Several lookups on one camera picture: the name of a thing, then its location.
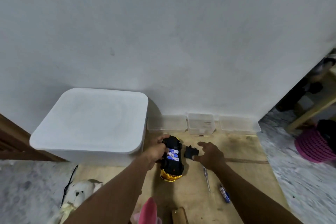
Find black and yellow toy car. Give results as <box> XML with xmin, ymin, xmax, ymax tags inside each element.
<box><xmin>155</xmin><ymin>135</ymin><xmax>184</xmax><ymax>184</ymax></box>

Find clear plastic container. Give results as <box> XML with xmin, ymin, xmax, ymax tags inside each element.
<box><xmin>147</xmin><ymin>114</ymin><xmax>188</xmax><ymax>132</ymax></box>
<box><xmin>218</xmin><ymin>115</ymin><xmax>262</xmax><ymax>135</ymax></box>
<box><xmin>187</xmin><ymin>113</ymin><xmax>216</xmax><ymax>136</ymax></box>

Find black cable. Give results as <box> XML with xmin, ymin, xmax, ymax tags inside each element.
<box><xmin>61</xmin><ymin>165</ymin><xmax>79</xmax><ymax>206</ymax></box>

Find black item in basket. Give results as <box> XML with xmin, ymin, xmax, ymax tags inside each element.
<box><xmin>316</xmin><ymin>119</ymin><xmax>336</xmax><ymax>151</ymax></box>

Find white plush toy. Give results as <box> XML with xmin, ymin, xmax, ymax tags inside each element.
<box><xmin>53</xmin><ymin>179</ymin><xmax>103</xmax><ymax>224</ymax></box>

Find dark clutter under furniture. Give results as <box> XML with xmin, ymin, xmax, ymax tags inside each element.
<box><xmin>275</xmin><ymin>54</ymin><xmax>336</xmax><ymax>113</ymax></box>

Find person's right hand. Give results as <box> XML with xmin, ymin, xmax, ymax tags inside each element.
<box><xmin>192</xmin><ymin>142</ymin><xmax>227</xmax><ymax>172</ymax></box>

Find large white storage box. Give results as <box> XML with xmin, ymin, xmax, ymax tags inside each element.
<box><xmin>29</xmin><ymin>87</ymin><xmax>149</xmax><ymax>167</ymax></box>

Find small wooden block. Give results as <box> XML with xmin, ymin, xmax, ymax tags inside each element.
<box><xmin>172</xmin><ymin>207</ymin><xmax>189</xmax><ymax>224</ymax></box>

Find clear handle screwdriver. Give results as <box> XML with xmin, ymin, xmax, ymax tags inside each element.
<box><xmin>202</xmin><ymin>167</ymin><xmax>211</xmax><ymax>192</ymax></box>

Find plywood board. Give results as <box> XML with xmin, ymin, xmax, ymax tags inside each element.
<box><xmin>60</xmin><ymin>130</ymin><xmax>292</xmax><ymax>224</ymax></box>

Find black battery cover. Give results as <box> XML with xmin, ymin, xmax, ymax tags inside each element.
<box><xmin>184</xmin><ymin>146</ymin><xmax>199</xmax><ymax>160</ymax></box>

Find pink plastic object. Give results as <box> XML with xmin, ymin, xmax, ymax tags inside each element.
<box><xmin>138</xmin><ymin>197</ymin><xmax>158</xmax><ymax>224</ymax></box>

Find pink plastic basket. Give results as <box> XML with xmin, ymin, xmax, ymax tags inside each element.
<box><xmin>294</xmin><ymin>126</ymin><xmax>336</xmax><ymax>163</ymax></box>

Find person's right forearm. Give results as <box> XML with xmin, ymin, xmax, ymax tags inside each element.
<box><xmin>209</xmin><ymin>162</ymin><xmax>305</xmax><ymax>224</ymax></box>

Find pale wooden furniture frame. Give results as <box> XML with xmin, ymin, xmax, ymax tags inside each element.
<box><xmin>286</xmin><ymin>64</ymin><xmax>336</xmax><ymax>133</ymax></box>

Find brown wooden door frame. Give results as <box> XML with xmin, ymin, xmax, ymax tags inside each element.
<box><xmin>0</xmin><ymin>113</ymin><xmax>67</xmax><ymax>163</ymax></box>

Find person's left forearm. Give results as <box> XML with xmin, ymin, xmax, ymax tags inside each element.
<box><xmin>62</xmin><ymin>153</ymin><xmax>156</xmax><ymax>224</ymax></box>

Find person's left hand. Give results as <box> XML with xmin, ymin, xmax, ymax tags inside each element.
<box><xmin>143</xmin><ymin>134</ymin><xmax>170</xmax><ymax>171</ymax></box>

